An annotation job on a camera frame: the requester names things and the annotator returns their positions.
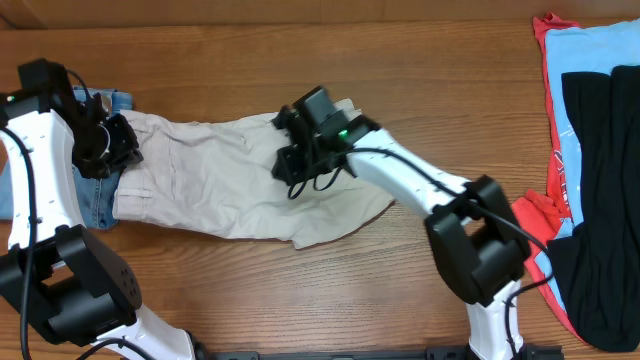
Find red garment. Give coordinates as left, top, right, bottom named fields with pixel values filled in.
left=512, top=12, right=582, bottom=340

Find folded blue denim jeans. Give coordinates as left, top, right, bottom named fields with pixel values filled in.
left=1, top=88, right=133, bottom=229

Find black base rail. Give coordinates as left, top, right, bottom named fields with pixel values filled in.
left=206, top=345, right=565, bottom=360

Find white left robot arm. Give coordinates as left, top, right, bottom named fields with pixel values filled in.
left=1, top=111, right=206, bottom=360

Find light blue t-shirt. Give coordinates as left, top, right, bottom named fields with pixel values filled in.
left=533, top=18, right=640, bottom=311

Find beige cotton shorts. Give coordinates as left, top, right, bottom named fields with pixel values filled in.
left=112, top=110, right=393, bottom=249

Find black garment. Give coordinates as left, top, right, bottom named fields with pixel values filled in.
left=548, top=66, right=639, bottom=352

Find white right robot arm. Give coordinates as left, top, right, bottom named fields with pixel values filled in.
left=272, top=106, right=531, bottom=359

